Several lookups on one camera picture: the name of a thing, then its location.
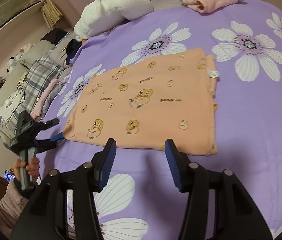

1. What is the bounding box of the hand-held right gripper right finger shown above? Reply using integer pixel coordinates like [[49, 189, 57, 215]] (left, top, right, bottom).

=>
[[165, 139, 272, 240]]

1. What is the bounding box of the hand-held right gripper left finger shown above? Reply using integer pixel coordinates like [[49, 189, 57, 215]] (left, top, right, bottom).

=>
[[10, 138, 118, 240]]

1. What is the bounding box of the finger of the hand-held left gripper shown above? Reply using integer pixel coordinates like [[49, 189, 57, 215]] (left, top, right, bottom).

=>
[[37, 119, 60, 132], [37, 133, 64, 152]]

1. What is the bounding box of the orange cartoon print shirt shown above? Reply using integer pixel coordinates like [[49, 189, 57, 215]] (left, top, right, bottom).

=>
[[62, 47, 220, 157]]

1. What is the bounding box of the person's left forearm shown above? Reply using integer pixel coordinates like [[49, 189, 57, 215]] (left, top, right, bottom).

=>
[[0, 179, 30, 240]]

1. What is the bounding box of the person's left hand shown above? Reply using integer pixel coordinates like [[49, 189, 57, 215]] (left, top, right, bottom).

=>
[[12, 157, 41, 183]]

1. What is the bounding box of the light pink folded garment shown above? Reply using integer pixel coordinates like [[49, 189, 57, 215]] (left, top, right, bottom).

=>
[[30, 79, 62, 120]]

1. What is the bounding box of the grey folded garment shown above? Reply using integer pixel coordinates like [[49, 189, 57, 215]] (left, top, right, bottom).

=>
[[41, 81, 67, 115]]

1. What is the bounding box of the white printed garment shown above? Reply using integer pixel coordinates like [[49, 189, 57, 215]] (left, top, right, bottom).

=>
[[0, 91, 29, 120]]

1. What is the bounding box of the cream ruffled cloth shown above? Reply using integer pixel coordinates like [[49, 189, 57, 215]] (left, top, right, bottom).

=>
[[16, 70, 30, 90]]

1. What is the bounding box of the beige headboard cushion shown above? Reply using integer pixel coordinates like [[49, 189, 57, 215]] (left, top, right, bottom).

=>
[[0, 62, 32, 120]]

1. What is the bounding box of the grey pillow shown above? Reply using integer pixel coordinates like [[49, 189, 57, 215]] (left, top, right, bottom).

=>
[[49, 31, 75, 68]]

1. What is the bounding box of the black and white plush toy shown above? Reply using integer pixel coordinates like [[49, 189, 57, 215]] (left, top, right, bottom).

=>
[[6, 56, 22, 74]]

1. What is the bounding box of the beige pillow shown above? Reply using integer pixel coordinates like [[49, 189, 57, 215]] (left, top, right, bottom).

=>
[[19, 40, 54, 68]]

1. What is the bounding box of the dark navy clothing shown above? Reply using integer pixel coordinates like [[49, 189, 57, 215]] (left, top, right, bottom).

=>
[[65, 39, 83, 65]]

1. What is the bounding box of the purple floral blanket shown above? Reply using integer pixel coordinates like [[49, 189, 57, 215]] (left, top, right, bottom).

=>
[[35, 0, 282, 240]]

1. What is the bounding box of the cream plush toy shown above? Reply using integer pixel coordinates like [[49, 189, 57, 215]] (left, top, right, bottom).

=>
[[19, 44, 35, 57]]

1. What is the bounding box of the dark brown cloth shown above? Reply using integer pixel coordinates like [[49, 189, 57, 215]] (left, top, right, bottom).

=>
[[40, 27, 67, 44]]

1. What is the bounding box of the yellow fringed curtain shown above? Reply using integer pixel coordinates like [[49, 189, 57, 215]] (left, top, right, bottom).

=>
[[41, 0, 64, 28]]

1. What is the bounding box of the white fluffy blanket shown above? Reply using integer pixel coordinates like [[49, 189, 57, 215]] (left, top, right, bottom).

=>
[[73, 0, 155, 40]]

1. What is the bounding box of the pink folded fleece garment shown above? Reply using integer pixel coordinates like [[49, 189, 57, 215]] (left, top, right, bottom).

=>
[[182, 0, 239, 13]]

